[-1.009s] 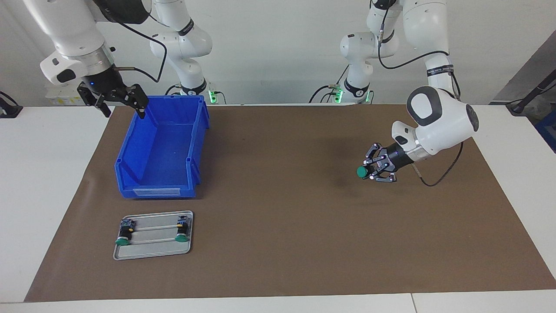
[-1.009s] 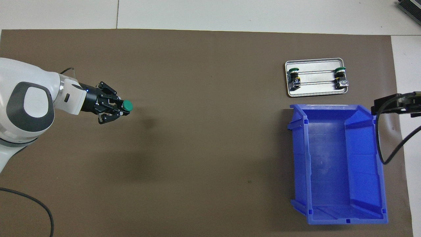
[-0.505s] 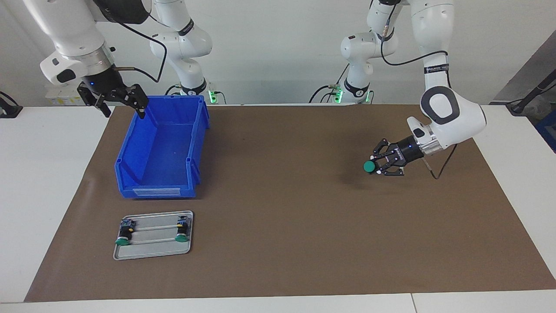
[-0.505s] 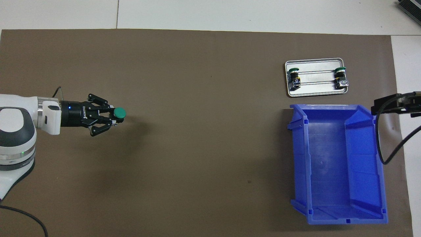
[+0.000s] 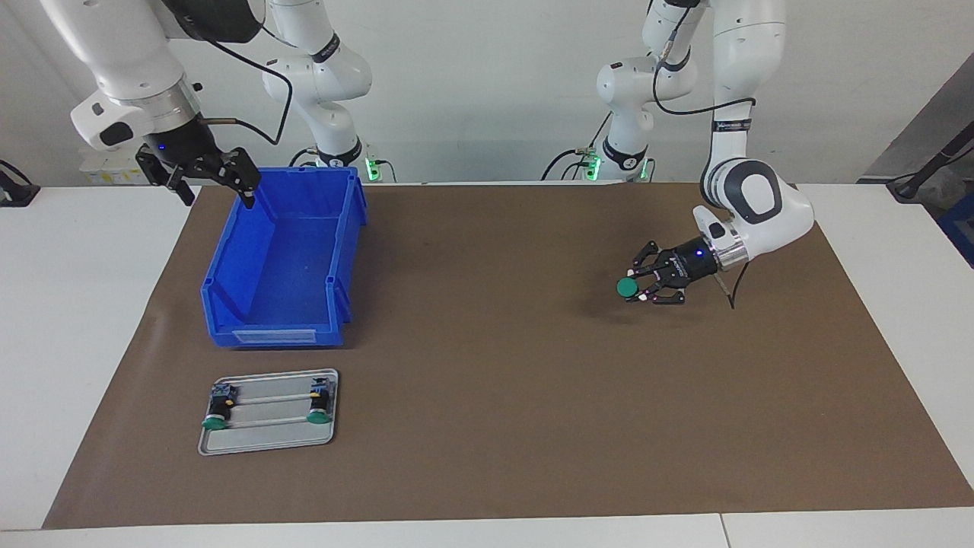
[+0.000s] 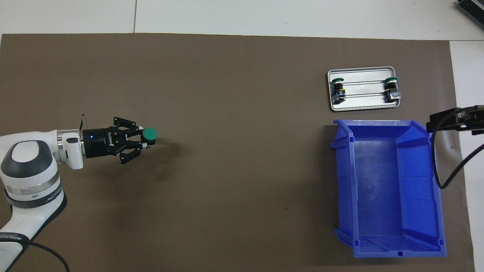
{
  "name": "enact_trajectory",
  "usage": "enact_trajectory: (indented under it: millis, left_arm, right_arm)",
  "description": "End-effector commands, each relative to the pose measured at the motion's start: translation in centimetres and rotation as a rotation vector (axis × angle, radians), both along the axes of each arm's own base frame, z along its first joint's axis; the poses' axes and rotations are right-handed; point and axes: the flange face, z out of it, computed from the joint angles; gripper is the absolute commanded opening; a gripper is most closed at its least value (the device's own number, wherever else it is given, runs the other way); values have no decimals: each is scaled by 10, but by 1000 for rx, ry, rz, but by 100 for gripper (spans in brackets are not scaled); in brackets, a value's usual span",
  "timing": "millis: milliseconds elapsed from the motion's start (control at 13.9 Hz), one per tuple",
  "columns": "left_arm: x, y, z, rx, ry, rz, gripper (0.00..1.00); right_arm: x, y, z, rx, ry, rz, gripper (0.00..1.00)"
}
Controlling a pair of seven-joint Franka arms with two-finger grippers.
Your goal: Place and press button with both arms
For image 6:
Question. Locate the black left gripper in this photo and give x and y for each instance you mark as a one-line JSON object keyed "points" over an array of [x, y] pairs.
{"points": [[98, 143]]}

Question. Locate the thin metal rod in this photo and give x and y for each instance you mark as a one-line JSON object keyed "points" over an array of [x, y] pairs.
{"points": [[363, 95], [363, 81]]}

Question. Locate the green push button switch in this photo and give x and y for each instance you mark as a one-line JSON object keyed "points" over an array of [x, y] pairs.
{"points": [[149, 133], [338, 92], [392, 90]]}

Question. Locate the brown table mat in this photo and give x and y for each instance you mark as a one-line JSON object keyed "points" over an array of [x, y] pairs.
{"points": [[264, 189]]}

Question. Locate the blue plastic storage bin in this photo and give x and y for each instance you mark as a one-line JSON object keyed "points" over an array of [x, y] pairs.
{"points": [[378, 189]]}

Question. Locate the grey metal tray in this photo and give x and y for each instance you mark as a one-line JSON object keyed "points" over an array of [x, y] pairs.
{"points": [[365, 105]]}

